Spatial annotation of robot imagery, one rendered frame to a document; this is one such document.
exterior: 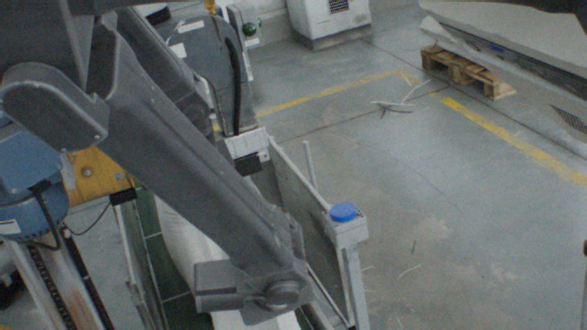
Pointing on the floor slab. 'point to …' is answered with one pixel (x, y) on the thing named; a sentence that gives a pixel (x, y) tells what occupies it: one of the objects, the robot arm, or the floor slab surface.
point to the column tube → (68, 271)
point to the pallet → (465, 72)
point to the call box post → (355, 287)
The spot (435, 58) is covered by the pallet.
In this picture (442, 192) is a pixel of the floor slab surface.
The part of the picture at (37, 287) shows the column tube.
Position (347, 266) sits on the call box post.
